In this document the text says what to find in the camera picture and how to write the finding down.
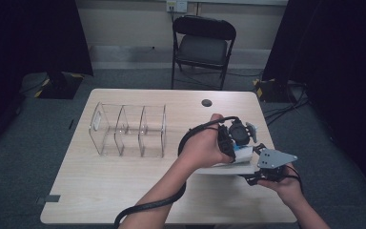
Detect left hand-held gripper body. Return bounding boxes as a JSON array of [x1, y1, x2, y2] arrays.
[[217, 117, 259, 148]]

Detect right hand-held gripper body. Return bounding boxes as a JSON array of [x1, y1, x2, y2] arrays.
[[256, 147, 298, 184]]

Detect blue and white book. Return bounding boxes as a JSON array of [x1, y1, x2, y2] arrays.
[[194, 144, 259, 177]]

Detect clear acrylic book rack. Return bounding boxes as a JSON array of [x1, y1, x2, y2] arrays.
[[88, 100, 168, 159]]

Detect person's left hand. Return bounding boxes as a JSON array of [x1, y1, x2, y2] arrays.
[[177, 114, 235, 170]]

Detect person's right hand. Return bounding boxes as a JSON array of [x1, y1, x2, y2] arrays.
[[256, 164, 305, 208]]

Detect black stand base, striped tape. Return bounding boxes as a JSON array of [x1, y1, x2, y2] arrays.
[[252, 77, 300, 104], [20, 71, 86, 100]]

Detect black folding chair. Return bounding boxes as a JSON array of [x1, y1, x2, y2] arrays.
[[171, 14, 238, 92]]

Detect black curtain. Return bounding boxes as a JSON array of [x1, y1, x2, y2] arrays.
[[0, 0, 94, 160], [261, 0, 366, 204]]

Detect black tape strip on table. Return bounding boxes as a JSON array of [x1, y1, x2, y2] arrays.
[[35, 194, 62, 205]]

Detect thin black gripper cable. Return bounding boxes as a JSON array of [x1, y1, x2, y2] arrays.
[[285, 164, 304, 194]]

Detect black floor cables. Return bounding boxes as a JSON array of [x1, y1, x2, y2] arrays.
[[262, 81, 311, 127]]

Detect white wall outlet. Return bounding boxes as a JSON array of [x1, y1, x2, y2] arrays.
[[166, 0, 189, 14]]

